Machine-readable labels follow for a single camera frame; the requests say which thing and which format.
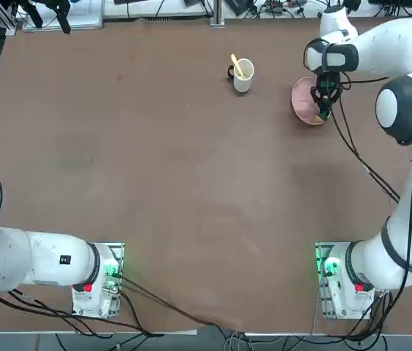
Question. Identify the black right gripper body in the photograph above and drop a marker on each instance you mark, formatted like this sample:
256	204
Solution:
326	86

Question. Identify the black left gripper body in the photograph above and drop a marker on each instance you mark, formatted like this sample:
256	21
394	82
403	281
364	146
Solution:
45	2

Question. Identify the green and yellow sponge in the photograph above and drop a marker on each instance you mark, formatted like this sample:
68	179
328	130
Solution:
319	120

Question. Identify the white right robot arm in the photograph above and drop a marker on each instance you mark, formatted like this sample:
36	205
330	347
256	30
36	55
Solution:
392	44

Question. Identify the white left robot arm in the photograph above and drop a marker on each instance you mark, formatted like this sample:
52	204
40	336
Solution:
45	259

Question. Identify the pink plate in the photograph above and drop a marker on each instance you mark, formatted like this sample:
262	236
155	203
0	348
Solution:
302	102

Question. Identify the metal framed white tray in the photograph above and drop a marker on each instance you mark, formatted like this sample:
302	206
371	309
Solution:
85	14

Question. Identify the black power adapter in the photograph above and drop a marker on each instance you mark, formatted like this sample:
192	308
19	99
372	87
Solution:
352	3

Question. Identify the yellow spoon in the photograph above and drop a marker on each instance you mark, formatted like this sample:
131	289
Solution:
236	62

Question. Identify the power strip with red switches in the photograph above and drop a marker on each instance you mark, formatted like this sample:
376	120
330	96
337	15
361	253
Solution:
277	5

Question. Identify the dark grey box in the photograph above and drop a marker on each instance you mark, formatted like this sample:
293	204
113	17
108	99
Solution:
239	6

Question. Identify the aluminium frame rail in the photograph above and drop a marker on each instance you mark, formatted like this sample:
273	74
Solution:
7	22

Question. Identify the upright post with bracket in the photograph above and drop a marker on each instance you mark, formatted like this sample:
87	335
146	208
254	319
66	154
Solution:
217	14

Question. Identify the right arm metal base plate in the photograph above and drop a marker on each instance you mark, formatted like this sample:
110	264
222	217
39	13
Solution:
321	303

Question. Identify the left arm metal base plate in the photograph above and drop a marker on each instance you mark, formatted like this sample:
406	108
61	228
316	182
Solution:
115	311

